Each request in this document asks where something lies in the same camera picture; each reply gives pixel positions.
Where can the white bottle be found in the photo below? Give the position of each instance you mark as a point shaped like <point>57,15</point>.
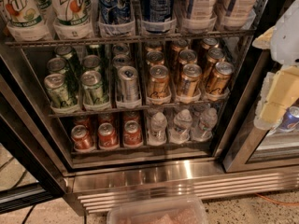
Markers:
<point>233,14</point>
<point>197,15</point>

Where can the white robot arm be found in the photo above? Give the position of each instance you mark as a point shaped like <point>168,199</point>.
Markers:
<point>281,89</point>

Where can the gold can front right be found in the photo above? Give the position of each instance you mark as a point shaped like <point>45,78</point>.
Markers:
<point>219,78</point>

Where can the blue pepsi bottle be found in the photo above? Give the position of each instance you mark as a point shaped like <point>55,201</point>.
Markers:
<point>157,14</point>
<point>115,17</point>

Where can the white bottle right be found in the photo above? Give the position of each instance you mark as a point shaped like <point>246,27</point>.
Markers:
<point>233,14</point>

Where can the gold can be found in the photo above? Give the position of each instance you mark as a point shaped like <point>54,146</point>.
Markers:
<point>155,57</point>
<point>219,78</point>
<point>189,79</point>
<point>158,82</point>
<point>187,56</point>
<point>213,56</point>

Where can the upper wire shelf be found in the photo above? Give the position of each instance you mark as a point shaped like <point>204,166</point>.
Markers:
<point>123,39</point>

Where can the silver can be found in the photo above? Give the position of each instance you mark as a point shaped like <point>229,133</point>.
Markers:
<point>128,84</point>
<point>121,60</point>

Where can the blue pepsi bottle right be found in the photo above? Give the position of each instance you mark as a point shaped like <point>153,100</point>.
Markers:
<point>157,14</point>

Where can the glass fridge door right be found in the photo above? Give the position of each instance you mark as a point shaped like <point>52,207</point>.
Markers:
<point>250,148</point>

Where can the silver can front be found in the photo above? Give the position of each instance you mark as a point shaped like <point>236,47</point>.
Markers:
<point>128,84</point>

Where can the clear water bottle right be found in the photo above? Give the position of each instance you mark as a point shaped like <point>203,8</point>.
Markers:
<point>207,121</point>

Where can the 7up bottle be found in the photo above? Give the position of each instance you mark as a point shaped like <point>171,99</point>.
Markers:
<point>73,18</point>
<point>28,20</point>

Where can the clear plastic container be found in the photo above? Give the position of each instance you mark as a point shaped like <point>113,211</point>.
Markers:
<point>182,209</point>

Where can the green can front left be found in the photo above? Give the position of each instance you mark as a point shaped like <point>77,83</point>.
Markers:
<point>58,91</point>

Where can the open fridge door left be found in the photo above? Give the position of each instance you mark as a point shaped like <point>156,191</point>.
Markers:
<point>19,141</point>

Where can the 7up bottle far left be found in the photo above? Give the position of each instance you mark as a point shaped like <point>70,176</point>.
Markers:
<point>28,20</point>

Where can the middle wire shelf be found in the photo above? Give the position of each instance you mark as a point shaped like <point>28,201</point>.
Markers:
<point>138,108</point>

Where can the green can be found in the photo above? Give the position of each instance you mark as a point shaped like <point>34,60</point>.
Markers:
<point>93,88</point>
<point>60,66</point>
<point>92,62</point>
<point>58,91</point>

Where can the gold can front middle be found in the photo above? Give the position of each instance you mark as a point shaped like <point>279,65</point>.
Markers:
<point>189,79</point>

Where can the wire shelf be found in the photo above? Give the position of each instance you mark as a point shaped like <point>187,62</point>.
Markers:
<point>123,39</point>
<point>138,108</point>

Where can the red coke can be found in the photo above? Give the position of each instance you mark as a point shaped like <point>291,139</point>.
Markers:
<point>131,115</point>
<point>107,135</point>
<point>106,118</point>
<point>132,133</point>
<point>83,120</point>
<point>82,138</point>

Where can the blue pepsi bottle left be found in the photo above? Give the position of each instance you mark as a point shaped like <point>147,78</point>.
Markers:
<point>115,17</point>

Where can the clear water bottle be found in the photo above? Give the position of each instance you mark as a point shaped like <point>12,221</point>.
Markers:
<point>158,124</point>
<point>207,121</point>
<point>182,124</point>

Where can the blue can behind glass door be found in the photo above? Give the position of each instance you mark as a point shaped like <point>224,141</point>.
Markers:
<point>290,119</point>

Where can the clear water bottle middle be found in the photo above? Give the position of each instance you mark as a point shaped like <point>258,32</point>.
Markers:
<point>182,124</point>

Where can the white bottle left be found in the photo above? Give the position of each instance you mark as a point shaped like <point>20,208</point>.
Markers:
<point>197,15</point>

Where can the green can front right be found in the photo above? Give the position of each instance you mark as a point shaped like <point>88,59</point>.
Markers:
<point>93,88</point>

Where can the clear water bottle left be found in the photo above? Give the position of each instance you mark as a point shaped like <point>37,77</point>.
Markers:
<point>158,124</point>

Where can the gold can front left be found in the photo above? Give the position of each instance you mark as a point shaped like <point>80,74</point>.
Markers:
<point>158,82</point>

